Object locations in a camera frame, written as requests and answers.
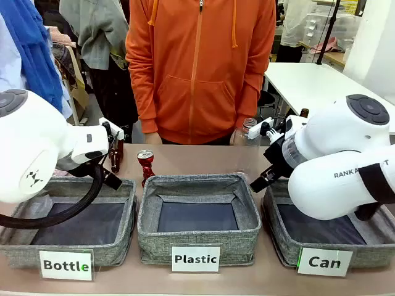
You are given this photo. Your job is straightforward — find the grey fabric basket labelled Bottle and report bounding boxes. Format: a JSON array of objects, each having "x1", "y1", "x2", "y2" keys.
[{"x1": 0, "y1": 176, "x2": 138, "y2": 268}]

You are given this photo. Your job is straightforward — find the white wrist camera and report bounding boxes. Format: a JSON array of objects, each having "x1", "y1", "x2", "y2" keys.
[
  {"x1": 248, "y1": 118, "x2": 285, "y2": 146},
  {"x1": 98, "y1": 117, "x2": 125, "y2": 143}
]

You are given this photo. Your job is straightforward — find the white Bottle label sign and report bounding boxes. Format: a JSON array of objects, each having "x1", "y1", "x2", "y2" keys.
[{"x1": 39, "y1": 249, "x2": 94, "y2": 282}]

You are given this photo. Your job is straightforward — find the grey hanging garment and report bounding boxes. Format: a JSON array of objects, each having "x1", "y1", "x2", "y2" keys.
[{"x1": 59, "y1": 0, "x2": 130, "y2": 71}]

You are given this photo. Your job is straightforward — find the crushed red soda can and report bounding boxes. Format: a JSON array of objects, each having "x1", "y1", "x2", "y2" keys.
[{"x1": 136, "y1": 149, "x2": 156, "y2": 187}]

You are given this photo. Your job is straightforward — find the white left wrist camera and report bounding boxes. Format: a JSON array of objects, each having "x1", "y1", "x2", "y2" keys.
[{"x1": 98, "y1": 117, "x2": 125, "y2": 143}]

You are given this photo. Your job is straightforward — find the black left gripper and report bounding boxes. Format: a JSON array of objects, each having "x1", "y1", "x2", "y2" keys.
[{"x1": 102, "y1": 168, "x2": 123, "y2": 191}]

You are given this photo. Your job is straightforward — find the pink cloth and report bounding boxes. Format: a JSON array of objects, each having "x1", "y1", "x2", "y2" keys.
[{"x1": 308, "y1": 36, "x2": 343, "y2": 55}]

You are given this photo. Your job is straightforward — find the black hanging trousers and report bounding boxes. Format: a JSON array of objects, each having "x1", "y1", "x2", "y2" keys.
[{"x1": 88, "y1": 66, "x2": 139, "y2": 144}]

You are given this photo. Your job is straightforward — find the blue hanging cloth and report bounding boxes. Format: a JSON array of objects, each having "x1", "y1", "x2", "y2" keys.
[{"x1": 0, "y1": 0, "x2": 64, "y2": 113}]

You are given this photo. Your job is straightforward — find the background person in white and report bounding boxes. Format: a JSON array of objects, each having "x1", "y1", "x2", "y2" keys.
[{"x1": 276, "y1": 0, "x2": 314, "y2": 64}]

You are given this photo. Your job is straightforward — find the grey fabric basket labelled Can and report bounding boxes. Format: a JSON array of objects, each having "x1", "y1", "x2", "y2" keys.
[{"x1": 261, "y1": 178, "x2": 395, "y2": 268}]

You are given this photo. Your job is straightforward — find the white Can label sign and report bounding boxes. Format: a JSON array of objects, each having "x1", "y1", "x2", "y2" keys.
[{"x1": 296, "y1": 247, "x2": 354, "y2": 278}]

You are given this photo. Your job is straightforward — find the person's right hand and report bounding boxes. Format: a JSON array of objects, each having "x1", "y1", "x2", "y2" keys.
[{"x1": 144, "y1": 131, "x2": 162, "y2": 145}]

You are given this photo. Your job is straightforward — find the person in orange hoodie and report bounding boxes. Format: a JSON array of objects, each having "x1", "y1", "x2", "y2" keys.
[{"x1": 125, "y1": 0, "x2": 277, "y2": 146}]

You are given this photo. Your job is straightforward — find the white Plastic label sign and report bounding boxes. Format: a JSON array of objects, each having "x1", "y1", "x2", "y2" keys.
[{"x1": 171, "y1": 245, "x2": 221, "y2": 273}]

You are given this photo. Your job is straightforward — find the clear plastic storage boxes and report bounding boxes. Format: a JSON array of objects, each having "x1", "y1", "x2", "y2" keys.
[{"x1": 302, "y1": 11, "x2": 362, "y2": 47}]

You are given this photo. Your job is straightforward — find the white hanging cloth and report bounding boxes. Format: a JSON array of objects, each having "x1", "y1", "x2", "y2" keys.
[{"x1": 0, "y1": 12, "x2": 73, "y2": 121}]

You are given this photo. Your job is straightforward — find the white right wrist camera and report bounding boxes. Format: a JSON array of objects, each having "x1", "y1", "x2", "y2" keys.
[{"x1": 248, "y1": 118, "x2": 285, "y2": 146}]

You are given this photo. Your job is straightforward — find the black round stool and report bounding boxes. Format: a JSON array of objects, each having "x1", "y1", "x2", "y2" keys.
[{"x1": 256, "y1": 90, "x2": 279, "y2": 118}]

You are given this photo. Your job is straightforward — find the brown patterned fabric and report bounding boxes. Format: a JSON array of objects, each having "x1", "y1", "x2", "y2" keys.
[{"x1": 51, "y1": 42, "x2": 81, "y2": 91}]

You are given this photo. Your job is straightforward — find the clear plastic bottle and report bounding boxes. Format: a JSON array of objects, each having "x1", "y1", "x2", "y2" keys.
[{"x1": 231, "y1": 117, "x2": 263, "y2": 148}]

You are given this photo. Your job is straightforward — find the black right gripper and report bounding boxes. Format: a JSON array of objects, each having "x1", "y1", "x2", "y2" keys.
[{"x1": 249, "y1": 144, "x2": 296, "y2": 194}]

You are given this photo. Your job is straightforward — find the black stand pole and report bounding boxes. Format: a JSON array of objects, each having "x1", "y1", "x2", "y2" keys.
[{"x1": 315, "y1": 0, "x2": 341, "y2": 66}]

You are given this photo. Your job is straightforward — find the white background table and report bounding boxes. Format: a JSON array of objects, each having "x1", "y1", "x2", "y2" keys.
[{"x1": 264, "y1": 62, "x2": 395, "y2": 134}]

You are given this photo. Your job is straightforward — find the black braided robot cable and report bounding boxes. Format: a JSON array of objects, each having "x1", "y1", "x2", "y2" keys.
[{"x1": 0, "y1": 163, "x2": 103, "y2": 229}]

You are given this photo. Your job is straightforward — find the black strap on arm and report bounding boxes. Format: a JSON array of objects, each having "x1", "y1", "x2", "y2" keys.
[{"x1": 354, "y1": 163, "x2": 395, "y2": 221}]

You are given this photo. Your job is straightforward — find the grey fabric basket labelled Plastic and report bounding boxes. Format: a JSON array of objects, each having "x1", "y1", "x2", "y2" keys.
[{"x1": 137, "y1": 173, "x2": 262, "y2": 268}]

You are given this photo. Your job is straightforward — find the person's left hand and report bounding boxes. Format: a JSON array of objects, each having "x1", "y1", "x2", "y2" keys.
[{"x1": 229, "y1": 128, "x2": 247, "y2": 146}]

